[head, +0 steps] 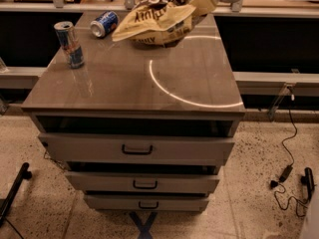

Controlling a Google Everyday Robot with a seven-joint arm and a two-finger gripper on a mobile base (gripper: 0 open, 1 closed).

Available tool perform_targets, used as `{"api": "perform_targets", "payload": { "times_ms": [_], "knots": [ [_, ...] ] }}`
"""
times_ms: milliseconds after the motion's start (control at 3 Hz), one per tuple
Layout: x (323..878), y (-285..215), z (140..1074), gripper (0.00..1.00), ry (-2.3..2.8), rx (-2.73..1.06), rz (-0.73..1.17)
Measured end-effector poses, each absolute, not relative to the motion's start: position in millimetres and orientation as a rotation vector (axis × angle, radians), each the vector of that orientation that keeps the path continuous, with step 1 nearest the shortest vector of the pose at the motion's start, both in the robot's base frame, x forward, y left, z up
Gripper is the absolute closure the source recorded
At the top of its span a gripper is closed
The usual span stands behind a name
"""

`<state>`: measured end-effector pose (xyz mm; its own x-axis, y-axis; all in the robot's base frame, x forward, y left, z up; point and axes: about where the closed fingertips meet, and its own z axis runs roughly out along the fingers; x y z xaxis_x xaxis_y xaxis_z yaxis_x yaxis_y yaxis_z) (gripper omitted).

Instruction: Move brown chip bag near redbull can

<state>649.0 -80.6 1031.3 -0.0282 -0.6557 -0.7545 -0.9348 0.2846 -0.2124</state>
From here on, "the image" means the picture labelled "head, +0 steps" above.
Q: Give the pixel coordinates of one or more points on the top grey drawer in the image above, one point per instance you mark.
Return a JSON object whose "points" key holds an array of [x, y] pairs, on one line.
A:
{"points": [[138, 149]]}

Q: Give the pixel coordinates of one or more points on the grey drawer cabinet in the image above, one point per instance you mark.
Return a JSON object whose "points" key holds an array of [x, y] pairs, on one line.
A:
{"points": [[126, 88]]}

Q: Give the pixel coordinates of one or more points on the blue soda can lying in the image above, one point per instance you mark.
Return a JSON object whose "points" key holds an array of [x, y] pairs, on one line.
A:
{"points": [[104, 24]]}

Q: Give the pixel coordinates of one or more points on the black left stand leg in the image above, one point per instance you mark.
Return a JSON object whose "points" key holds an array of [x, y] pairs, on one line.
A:
{"points": [[5, 204]]}

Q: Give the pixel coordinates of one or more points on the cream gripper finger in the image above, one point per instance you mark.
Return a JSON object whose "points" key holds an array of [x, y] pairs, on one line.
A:
{"points": [[203, 7]]}

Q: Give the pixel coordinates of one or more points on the brown chip bag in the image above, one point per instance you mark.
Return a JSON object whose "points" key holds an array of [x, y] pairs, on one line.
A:
{"points": [[156, 22]]}

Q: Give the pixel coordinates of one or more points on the black right stand leg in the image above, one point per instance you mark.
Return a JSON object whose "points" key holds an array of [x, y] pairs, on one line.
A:
{"points": [[308, 181]]}

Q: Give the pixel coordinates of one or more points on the bottom grey drawer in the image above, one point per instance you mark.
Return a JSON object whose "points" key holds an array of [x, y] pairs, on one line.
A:
{"points": [[146, 203]]}

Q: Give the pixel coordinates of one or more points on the black stand leg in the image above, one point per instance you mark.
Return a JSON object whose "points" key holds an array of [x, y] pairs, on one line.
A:
{"points": [[5, 204], [308, 181]]}

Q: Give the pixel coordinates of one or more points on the grey drawer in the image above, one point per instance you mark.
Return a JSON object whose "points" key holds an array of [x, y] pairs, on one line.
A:
{"points": [[146, 203], [143, 182], [138, 149]]}

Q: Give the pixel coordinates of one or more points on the redbull can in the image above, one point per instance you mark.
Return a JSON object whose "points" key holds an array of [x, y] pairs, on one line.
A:
{"points": [[69, 43]]}

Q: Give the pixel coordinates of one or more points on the middle grey drawer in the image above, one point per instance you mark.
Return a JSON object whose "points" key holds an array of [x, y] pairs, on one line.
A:
{"points": [[143, 182]]}

